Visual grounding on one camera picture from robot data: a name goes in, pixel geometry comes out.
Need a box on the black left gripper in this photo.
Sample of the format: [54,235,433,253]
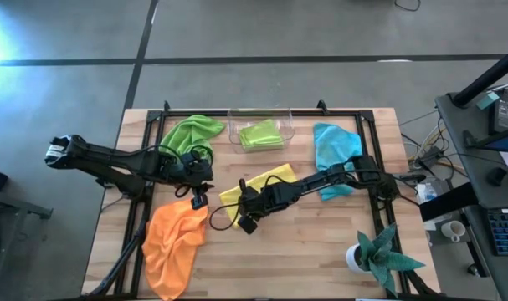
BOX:
[169,150,216,193]

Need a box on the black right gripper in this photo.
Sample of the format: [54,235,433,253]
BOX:
[236,178,300,218]

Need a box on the yellow microfiber towel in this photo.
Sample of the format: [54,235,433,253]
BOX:
[218,162,299,230]

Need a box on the lime green microfiber towel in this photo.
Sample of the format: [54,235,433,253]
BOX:
[238,119,285,152]

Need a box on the orange microfiber towel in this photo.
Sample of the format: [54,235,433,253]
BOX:
[141,198,209,301]

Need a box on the blue microfiber towel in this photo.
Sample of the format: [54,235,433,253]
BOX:
[312,122,363,202]

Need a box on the clear plastic bin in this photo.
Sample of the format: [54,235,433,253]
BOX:
[227,107,295,155]

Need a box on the succulent plant in white pot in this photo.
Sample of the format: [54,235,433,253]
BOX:
[345,223,426,298]

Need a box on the clear plastic bottle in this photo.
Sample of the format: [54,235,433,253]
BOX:
[416,182,439,205]

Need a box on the black power strip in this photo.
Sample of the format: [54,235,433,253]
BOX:
[416,145,445,168]

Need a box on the grey metal stand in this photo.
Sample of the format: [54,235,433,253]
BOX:
[0,187,54,301]

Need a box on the black panel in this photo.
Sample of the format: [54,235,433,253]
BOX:
[418,181,480,222]

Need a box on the white mug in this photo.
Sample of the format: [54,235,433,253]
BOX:
[440,220,467,243]

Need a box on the grey desk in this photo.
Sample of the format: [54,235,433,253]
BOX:
[435,89,508,301]

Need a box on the black computer mouse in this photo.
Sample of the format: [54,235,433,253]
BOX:
[486,166,508,187]

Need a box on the teal box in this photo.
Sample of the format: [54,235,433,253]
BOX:
[475,91,500,110]

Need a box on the black keyboard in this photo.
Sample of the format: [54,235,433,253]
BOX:
[486,207,508,257]

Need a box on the black pole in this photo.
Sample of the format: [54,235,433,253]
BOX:
[451,41,508,108]

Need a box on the black power adapter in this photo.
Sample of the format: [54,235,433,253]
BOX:
[489,99,508,134]

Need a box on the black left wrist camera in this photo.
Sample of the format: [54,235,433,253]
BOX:
[189,193,210,212]

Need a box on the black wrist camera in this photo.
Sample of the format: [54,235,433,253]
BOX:
[189,193,210,212]
[237,214,259,236]

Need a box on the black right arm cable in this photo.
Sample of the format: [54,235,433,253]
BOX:
[208,174,288,232]

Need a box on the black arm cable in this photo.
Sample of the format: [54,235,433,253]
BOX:
[176,144,215,200]
[208,174,288,232]

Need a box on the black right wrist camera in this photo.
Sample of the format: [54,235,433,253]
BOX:
[237,214,259,236]

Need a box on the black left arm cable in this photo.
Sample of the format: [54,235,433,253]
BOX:
[176,144,215,200]

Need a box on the black metal table frame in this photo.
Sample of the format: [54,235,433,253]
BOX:
[81,99,443,301]

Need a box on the yellow cable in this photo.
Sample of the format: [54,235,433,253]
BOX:
[418,124,441,148]

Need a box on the black floor cable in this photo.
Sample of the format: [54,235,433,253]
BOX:
[393,0,422,13]

